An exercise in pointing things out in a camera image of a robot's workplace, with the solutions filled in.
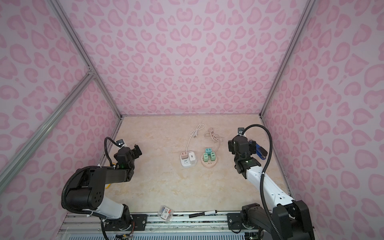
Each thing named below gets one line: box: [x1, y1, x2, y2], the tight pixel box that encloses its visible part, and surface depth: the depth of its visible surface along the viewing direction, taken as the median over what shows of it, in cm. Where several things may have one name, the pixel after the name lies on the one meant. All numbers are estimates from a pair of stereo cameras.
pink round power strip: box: [200, 154, 218, 168], surface depth 94 cm
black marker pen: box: [188, 210, 218, 218], surface depth 77 cm
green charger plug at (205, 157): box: [203, 152, 209, 162], surface depth 92 cm
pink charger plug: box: [181, 152, 188, 160], surface depth 92 cm
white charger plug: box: [188, 152, 196, 161], surface depth 90 cm
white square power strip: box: [180, 152, 197, 168], surface depth 93 cm
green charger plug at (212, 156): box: [210, 151, 216, 161], surface depth 92 cm
